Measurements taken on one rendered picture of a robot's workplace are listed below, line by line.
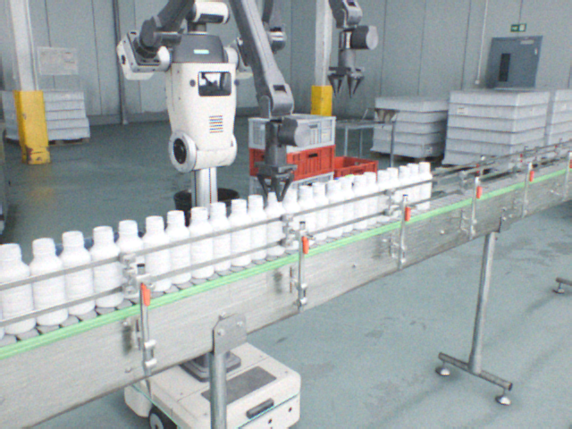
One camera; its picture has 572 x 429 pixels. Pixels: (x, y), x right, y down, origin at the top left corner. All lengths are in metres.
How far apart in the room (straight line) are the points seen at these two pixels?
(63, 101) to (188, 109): 8.98
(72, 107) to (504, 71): 8.70
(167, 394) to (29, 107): 7.09
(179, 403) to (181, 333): 0.91
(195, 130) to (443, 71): 11.24
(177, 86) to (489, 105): 6.39
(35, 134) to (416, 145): 5.91
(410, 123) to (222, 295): 7.55
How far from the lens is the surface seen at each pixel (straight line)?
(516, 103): 7.80
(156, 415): 2.29
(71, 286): 1.12
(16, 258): 1.07
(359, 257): 1.63
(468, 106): 8.05
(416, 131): 8.61
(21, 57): 9.00
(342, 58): 1.75
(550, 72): 11.88
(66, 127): 10.86
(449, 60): 12.84
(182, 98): 1.89
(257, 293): 1.35
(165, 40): 1.74
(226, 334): 1.32
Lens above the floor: 1.49
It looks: 16 degrees down
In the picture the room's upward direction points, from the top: 1 degrees clockwise
